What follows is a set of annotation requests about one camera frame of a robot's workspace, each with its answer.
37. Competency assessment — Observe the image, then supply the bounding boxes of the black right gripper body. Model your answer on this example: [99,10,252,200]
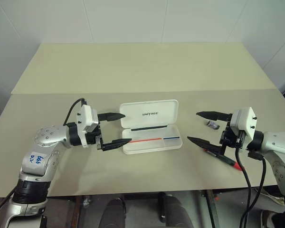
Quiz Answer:
[219,113,247,155]

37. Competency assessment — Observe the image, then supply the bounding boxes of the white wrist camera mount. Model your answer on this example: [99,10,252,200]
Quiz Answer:
[228,106,258,147]
[76,104,102,149]

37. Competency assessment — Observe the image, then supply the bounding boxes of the black marker with red cap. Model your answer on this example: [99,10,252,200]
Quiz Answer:
[202,148,242,171]

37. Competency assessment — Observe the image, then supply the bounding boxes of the white open plastic pencil case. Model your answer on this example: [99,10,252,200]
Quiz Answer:
[119,99,183,156]

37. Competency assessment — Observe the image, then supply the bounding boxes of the thin red pen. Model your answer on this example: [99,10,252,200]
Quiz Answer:
[130,137,163,144]

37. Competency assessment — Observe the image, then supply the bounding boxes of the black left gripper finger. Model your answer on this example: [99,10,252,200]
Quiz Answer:
[102,112,127,124]
[101,138,133,152]

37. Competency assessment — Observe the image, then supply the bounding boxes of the black pen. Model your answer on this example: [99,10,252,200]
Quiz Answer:
[130,124,168,132]

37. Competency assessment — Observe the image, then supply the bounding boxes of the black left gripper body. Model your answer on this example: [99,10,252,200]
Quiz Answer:
[85,113,105,151]

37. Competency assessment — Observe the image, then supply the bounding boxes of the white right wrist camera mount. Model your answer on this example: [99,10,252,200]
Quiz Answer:
[228,106,258,147]

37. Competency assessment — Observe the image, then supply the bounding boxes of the dark rounded shape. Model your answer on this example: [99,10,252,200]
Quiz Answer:
[104,198,127,228]
[159,192,190,228]

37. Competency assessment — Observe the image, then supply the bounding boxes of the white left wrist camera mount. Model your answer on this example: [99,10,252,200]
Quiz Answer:
[76,104,102,149]

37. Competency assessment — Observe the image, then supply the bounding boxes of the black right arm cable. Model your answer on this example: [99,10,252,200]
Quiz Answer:
[234,136,252,228]
[242,152,267,228]

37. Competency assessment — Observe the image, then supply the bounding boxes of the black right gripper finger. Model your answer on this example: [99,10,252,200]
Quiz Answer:
[187,136,226,155]
[196,110,230,122]

